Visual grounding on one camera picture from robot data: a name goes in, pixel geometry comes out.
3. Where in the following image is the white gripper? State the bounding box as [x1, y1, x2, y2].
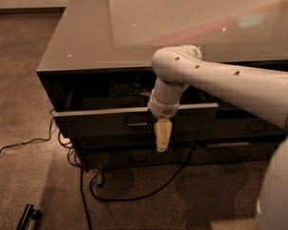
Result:
[148, 94, 180, 152]

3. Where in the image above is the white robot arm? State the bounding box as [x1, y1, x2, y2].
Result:
[148, 45, 288, 152]

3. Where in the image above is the dark drawer cabinet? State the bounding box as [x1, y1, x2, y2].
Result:
[37, 0, 288, 170]

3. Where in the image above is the green snack bag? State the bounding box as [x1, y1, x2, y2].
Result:
[108, 80, 151, 97]

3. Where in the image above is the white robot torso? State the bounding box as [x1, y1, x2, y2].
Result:
[254, 137, 288, 230]

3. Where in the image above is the thick black cable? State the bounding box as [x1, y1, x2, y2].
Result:
[80, 131, 202, 230]

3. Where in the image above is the black metal handle bar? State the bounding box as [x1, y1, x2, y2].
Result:
[15, 204, 42, 230]

